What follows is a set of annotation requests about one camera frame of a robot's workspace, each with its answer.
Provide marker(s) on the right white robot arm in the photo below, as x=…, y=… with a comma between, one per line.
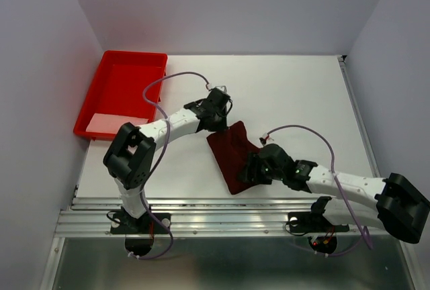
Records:
x=400, y=206

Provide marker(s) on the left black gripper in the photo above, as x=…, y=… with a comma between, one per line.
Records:
x=220, y=127

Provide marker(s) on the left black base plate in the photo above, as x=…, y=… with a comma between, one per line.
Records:
x=123, y=224

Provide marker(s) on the dark red t shirt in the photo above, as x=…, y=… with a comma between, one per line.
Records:
x=230, y=149

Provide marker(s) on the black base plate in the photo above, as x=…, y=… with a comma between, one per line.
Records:
x=123, y=224
x=303, y=223

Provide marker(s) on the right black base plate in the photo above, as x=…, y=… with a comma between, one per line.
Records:
x=303, y=223

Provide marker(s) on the red plastic tray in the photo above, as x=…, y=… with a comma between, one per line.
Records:
x=115, y=96

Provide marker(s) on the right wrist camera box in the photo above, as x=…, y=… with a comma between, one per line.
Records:
x=274, y=157

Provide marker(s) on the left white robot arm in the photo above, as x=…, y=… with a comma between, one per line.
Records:
x=129, y=158

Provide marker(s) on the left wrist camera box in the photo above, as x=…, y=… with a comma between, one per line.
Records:
x=219, y=98

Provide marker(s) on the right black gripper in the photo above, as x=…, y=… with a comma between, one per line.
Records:
x=253, y=162

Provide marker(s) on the aluminium rail frame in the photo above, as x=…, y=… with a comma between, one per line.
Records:
x=234, y=242

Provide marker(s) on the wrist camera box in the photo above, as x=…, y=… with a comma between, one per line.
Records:
x=219, y=98
x=274, y=157

